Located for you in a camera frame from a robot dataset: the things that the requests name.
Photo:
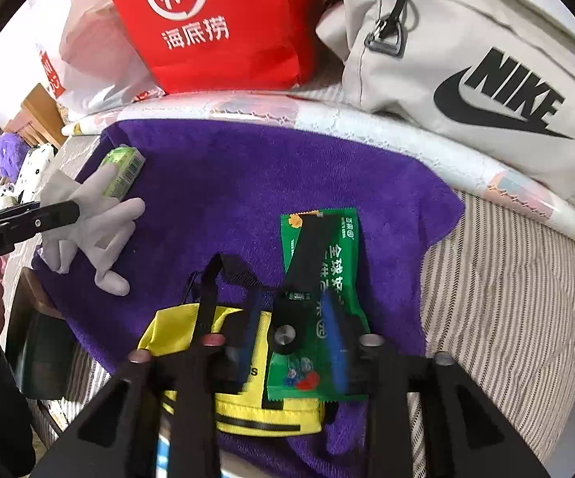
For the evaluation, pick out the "green tissue pack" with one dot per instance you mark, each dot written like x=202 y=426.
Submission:
x=125 y=164

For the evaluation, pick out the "red paper bag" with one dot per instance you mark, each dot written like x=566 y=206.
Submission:
x=247 y=59

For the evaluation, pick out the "dark box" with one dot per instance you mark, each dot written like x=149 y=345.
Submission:
x=43 y=353

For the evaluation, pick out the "rolled white printed sheet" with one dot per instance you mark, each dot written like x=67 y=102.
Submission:
x=392 y=129

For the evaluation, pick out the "purple plush toy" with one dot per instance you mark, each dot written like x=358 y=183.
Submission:
x=8 y=154

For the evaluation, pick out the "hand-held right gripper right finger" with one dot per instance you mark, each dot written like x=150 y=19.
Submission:
x=338 y=343

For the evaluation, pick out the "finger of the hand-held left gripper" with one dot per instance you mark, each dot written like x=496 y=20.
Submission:
x=53 y=216

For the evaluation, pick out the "white spotted plush toy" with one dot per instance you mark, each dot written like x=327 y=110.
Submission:
x=33 y=169

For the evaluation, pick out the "grey glove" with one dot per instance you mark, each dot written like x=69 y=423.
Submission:
x=93 y=229

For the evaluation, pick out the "grey sling bag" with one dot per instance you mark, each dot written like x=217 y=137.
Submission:
x=441 y=35

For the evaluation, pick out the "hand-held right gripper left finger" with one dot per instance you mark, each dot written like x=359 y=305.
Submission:
x=250 y=328

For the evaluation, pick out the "green snack packet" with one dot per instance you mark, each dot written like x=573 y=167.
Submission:
x=352 y=279

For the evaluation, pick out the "blue and white packet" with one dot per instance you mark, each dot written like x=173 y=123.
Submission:
x=165 y=458

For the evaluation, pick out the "white plastic shopping bag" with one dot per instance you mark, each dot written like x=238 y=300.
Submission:
x=93 y=50

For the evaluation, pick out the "wooden furniture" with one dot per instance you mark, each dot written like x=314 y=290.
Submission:
x=38 y=109

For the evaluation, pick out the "purple towel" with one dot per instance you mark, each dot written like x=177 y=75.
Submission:
x=267 y=169

